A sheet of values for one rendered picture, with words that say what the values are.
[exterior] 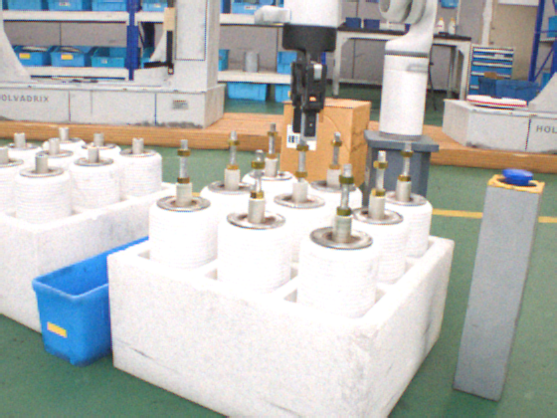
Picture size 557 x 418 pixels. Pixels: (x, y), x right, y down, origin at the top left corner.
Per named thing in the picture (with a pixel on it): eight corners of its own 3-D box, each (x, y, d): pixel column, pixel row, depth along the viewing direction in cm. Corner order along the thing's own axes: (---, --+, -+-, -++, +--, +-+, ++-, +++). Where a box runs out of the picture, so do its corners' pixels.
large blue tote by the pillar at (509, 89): (472, 114, 526) (476, 76, 516) (512, 117, 526) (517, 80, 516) (491, 121, 477) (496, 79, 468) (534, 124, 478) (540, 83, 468)
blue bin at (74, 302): (157, 290, 110) (156, 231, 107) (202, 305, 105) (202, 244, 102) (34, 349, 85) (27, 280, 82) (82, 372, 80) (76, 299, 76)
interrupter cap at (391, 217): (350, 225, 73) (351, 220, 73) (346, 209, 81) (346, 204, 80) (407, 228, 73) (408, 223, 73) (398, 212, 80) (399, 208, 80)
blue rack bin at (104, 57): (107, 66, 579) (107, 46, 574) (142, 67, 576) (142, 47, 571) (89, 68, 531) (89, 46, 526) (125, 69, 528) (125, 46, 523)
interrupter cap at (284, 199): (304, 195, 88) (305, 190, 87) (335, 207, 81) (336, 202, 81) (263, 200, 83) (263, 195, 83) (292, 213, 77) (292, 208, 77)
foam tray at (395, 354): (251, 286, 115) (255, 199, 110) (439, 336, 96) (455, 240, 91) (112, 366, 82) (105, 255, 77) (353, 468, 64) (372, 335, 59)
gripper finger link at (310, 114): (304, 98, 75) (302, 135, 76) (309, 100, 72) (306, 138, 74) (315, 99, 75) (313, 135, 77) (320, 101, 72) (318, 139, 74)
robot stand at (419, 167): (352, 255, 135) (363, 129, 127) (412, 259, 134) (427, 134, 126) (355, 279, 121) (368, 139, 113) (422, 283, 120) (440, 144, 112)
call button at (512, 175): (503, 181, 76) (505, 166, 75) (532, 185, 74) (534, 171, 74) (499, 186, 73) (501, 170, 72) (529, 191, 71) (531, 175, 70)
